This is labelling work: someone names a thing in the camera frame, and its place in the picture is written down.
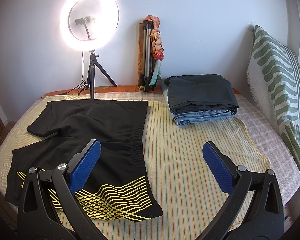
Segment black shorts yellow stripes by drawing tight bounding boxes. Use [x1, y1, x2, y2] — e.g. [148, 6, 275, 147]
[5, 100, 163, 222]

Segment yellow striped towel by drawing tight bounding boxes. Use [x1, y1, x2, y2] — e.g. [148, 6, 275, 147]
[0, 92, 272, 240]

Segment blue folded jeans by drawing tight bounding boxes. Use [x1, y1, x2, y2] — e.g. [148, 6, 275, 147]
[161, 83, 237, 126]

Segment black mini tripod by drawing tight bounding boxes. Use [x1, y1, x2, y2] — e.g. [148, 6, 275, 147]
[87, 50, 117, 100]

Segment green white patterned pillow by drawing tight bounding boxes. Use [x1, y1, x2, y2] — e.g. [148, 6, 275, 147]
[247, 25, 300, 170]

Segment black power cable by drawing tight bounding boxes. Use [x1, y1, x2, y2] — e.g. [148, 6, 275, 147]
[57, 51, 91, 96]

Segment white ring light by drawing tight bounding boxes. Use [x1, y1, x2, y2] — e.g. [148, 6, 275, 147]
[59, 0, 119, 51]

